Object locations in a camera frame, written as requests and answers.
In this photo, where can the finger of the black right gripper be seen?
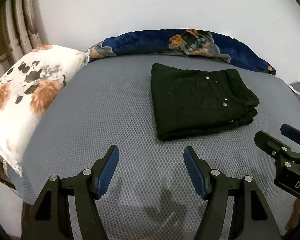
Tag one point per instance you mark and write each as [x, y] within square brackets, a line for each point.
[270, 145]
[290, 132]

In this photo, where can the person's right hand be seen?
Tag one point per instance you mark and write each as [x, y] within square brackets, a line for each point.
[295, 216]

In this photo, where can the grey mesh mattress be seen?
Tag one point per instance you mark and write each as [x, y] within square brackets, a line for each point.
[109, 102]

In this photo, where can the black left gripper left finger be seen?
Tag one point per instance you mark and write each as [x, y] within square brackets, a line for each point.
[103, 170]

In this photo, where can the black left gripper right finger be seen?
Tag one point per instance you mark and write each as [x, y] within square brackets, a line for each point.
[198, 171]

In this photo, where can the beige striped curtain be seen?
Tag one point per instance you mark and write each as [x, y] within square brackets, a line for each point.
[18, 32]

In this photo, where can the black pants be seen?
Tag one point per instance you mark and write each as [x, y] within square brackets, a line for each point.
[194, 103]

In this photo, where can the navy floral blanket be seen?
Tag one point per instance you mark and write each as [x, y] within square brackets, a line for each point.
[184, 43]

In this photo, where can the white floral pillow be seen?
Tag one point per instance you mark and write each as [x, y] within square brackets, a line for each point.
[27, 89]

